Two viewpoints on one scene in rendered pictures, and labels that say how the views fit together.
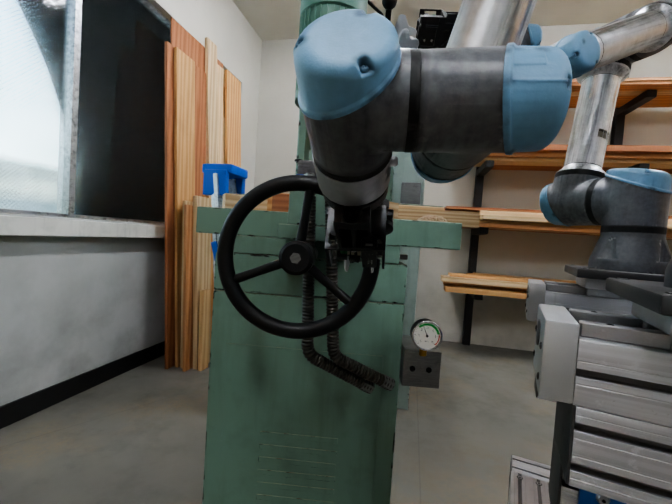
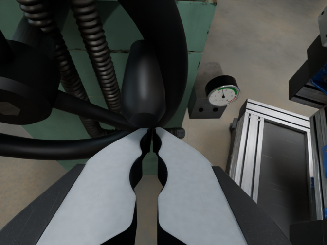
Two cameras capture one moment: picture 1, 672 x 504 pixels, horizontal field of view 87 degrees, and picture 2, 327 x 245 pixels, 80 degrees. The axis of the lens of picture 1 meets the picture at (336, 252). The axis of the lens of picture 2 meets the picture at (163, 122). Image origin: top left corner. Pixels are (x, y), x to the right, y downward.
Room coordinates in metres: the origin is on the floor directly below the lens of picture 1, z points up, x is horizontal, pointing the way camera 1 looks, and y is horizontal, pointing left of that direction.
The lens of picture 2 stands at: (0.50, -0.03, 0.94)
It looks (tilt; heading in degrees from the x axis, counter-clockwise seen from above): 57 degrees down; 346
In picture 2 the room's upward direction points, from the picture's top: 8 degrees clockwise
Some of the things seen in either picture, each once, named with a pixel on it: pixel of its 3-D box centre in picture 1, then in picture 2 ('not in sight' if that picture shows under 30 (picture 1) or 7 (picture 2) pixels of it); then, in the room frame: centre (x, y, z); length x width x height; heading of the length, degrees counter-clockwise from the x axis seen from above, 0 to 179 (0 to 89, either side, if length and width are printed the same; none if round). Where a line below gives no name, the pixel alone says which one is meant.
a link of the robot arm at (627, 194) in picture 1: (631, 197); not in sight; (0.82, -0.67, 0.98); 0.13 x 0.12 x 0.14; 22
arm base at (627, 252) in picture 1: (630, 249); not in sight; (0.81, -0.67, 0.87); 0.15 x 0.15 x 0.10
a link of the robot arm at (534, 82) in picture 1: (472, 110); not in sight; (0.30, -0.10, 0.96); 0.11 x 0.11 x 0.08; 83
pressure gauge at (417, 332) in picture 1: (425, 338); (219, 93); (0.74, -0.20, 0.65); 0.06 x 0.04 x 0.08; 87
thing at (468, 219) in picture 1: (373, 213); not in sight; (0.96, -0.09, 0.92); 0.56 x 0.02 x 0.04; 87
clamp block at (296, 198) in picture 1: (326, 206); not in sight; (0.77, 0.03, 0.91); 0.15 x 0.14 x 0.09; 87
